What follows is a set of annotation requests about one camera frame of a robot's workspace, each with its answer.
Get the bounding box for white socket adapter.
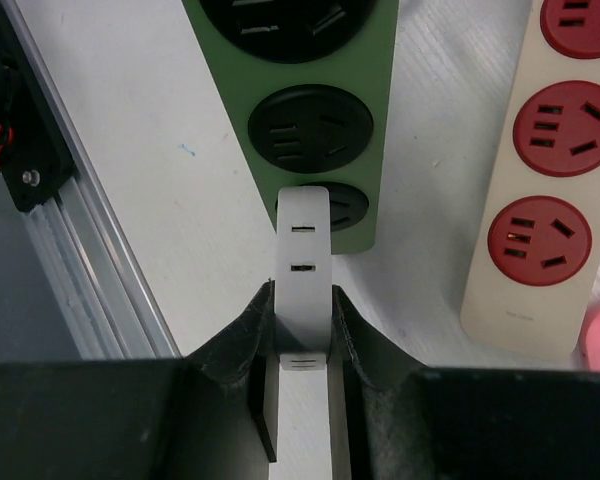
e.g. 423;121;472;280
274;186;332;371

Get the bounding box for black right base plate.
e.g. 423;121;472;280
0;1;75;213

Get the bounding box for beige power strip red sockets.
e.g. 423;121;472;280
460;1;600;361

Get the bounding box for green power strip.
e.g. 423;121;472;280
184;0;399;255

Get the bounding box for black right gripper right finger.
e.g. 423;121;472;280
329;287;600;479

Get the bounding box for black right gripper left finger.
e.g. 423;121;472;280
0;282;278;479

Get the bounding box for aluminium front rail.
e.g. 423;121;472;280
1;1;180;359

